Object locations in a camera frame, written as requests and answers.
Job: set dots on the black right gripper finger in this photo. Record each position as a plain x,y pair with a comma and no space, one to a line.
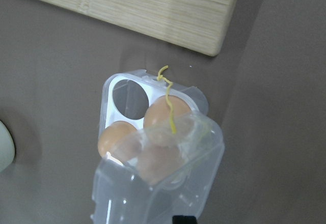
183,219

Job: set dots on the clear plastic egg box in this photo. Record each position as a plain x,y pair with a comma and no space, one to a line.
119,193

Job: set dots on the brown egg from bowl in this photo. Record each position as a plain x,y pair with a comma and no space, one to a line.
112,140

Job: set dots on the brown egg upper slot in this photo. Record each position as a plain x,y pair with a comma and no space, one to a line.
157,162

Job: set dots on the brown egg slot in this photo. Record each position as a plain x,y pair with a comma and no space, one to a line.
157,162
158,116

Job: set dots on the brown egg lower slot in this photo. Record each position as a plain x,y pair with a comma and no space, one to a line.
158,116

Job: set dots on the white round bowl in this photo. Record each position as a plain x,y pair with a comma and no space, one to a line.
7,149

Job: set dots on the bamboo cutting board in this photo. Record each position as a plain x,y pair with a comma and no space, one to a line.
199,25

